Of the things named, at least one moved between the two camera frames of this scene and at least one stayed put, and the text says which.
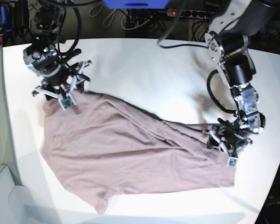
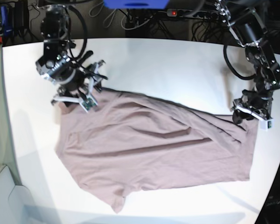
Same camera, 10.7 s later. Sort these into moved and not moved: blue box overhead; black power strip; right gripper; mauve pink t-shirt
Moved: right gripper; mauve pink t-shirt
Not moved: black power strip; blue box overhead
